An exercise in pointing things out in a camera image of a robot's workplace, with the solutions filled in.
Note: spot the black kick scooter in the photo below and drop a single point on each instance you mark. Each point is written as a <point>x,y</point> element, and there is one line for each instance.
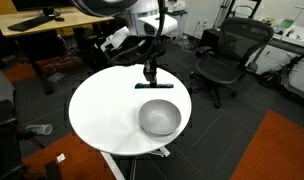
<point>270,79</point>

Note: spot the grey floor plate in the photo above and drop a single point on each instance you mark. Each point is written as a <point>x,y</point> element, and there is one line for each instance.
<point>56,77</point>

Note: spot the grey metal bowl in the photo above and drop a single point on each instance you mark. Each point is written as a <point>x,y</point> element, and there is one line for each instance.
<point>160,117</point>

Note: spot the light wooden desk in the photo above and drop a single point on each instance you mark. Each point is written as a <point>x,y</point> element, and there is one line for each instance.
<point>75,18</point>

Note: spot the black box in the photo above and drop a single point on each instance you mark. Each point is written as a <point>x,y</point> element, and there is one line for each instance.
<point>208,36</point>

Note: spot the clear plastic bottle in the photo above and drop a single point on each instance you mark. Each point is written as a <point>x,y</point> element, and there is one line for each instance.
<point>38,129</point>

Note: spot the black mesh office chair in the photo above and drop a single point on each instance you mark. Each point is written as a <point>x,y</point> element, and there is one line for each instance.
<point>222,70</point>

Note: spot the small white paper tag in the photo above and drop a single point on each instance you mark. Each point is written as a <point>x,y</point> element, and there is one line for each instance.
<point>60,158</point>

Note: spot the black keyboard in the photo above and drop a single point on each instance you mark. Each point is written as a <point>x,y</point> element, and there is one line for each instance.
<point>30,22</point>

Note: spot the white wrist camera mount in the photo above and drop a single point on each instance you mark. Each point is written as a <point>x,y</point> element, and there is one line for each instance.
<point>115,38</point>

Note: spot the black computer tower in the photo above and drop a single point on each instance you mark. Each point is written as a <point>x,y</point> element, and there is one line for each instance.
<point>88,46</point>

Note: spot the black computer mouse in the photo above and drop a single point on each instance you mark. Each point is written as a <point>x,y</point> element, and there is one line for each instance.
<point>59,19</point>

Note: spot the green box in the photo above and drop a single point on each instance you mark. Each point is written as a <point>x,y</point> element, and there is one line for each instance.
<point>287,23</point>

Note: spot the black computer monitor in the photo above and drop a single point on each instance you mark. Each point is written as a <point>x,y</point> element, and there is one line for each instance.
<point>32,4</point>

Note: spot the teal capped marker pen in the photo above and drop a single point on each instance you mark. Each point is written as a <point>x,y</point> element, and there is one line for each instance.
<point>165,86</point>

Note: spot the white cabinet desk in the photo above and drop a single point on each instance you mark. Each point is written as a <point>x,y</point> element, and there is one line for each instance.
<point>275,60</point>

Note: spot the metal tripod stand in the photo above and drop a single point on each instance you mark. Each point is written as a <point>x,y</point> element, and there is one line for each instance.
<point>225,10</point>

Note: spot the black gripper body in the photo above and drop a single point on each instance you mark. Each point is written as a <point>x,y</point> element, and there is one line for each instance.
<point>151,65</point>

